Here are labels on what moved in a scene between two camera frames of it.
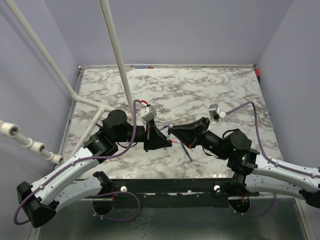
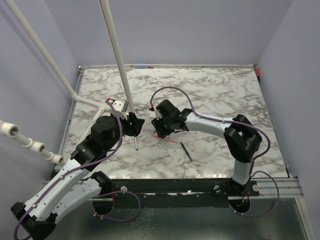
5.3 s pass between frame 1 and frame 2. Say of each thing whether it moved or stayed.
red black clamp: stayed
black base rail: stayed
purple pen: stayed
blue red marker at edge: stayed
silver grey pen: moved
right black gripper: moved
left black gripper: moved
